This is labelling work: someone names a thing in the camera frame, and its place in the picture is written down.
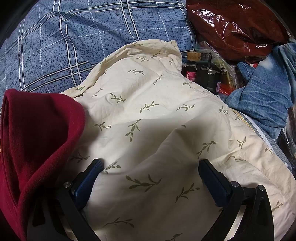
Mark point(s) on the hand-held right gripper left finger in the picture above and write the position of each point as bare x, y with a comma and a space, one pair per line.
85, 186

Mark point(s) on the dark red fleece garment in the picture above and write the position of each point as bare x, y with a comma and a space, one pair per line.
41, 129

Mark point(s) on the blue plaid bed sheet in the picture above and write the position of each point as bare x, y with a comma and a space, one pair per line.
69, 41

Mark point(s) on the red plastic bag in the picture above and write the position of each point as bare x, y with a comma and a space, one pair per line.
233, 25

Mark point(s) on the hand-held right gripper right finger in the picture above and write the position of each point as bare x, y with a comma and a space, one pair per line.
215, 185

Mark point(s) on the dark bottle with red label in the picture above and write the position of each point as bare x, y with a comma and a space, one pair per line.
190, 69

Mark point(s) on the blue denim jeans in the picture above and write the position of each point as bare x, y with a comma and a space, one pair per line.
263, 95

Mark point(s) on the cream leaf-print quilt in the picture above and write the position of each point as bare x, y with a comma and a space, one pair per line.
150, 120

